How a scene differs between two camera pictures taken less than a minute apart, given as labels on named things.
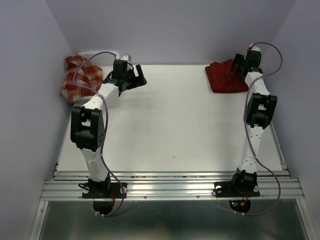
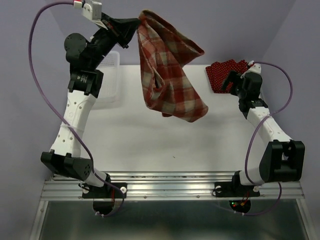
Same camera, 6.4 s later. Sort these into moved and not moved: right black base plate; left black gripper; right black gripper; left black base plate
Moved: right black gripper; left black gripper
Not moved: right black base plate; left black base plate
